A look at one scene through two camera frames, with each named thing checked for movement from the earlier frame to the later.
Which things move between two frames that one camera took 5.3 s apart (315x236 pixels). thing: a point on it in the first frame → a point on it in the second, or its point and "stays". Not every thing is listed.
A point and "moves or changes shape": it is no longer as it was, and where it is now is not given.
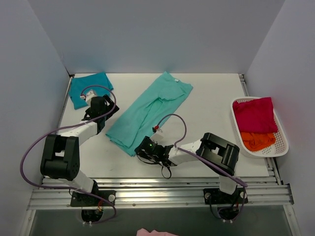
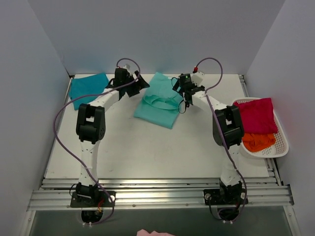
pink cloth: (143, 232) stays
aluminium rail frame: (263, 192) stays
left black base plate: (80, 199) stays
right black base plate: (218, 197) stays
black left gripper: (108, 105) → (135, 84)
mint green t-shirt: (153, 105) moves or changes shape
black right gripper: (143, 151) → (188, 92)
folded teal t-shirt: (98, 82) stays
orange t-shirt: (255, 141) stays
